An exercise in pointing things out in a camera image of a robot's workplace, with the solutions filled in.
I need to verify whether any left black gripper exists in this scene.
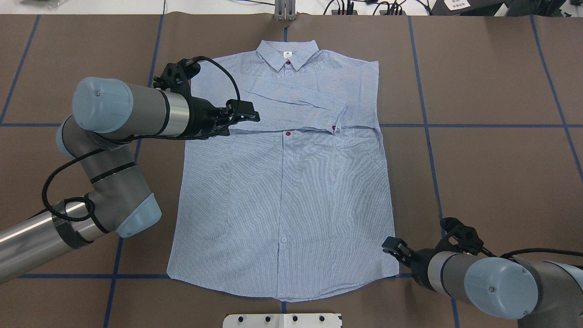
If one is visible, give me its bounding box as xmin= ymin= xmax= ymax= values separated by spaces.
xmin=184 ymin=97 xmax=261 ymax=140

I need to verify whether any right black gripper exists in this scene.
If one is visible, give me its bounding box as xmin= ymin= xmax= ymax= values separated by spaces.
xmin=382 ymin=236 xmax=439 ymax=288

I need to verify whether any light blue striped shirt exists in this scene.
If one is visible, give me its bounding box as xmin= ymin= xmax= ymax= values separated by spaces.
xmin=167 ymin=40 xmax=399 ymax=302

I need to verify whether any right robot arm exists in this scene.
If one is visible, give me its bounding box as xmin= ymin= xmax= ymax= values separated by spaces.
xmin=382 ymin=236 xmax=583 ymax=328

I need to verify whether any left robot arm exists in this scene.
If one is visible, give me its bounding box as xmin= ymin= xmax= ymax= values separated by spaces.
xmin=0 ymin=75 xmax=260 ymax=283

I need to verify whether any aluminium frame post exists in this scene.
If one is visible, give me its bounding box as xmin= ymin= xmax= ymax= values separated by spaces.
xmin=274 ymin=0 xmax=297 ymax=21

